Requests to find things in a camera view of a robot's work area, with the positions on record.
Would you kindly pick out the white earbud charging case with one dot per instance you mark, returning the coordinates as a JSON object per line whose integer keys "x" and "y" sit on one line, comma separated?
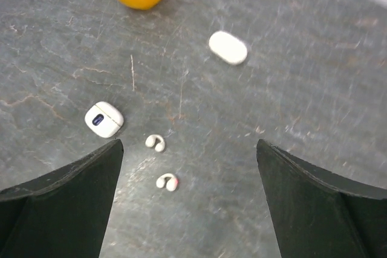
{"x": 104, "y": 119}

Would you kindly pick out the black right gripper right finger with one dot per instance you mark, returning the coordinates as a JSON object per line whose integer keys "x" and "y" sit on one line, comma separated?
{"x": 317, "y": 213}

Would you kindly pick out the white oval case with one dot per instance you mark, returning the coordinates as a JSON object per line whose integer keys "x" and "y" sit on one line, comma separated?
{"x": 228, "y": 47}

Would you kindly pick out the white clip earbud left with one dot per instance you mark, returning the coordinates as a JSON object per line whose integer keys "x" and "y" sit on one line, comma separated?
{"x": 156, "y": 142}

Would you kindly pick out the white clip earbud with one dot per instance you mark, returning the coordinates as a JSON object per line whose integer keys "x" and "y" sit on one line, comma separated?
{"x": 168, "y": 181}
{"x": 156, "y": 142}

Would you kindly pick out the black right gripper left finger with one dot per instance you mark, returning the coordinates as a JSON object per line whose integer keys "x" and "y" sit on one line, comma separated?
{"x": 65, "y": 212}

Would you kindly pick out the white clip earbud right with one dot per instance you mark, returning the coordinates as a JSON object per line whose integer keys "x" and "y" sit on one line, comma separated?
{"x": 168, "y": 181}

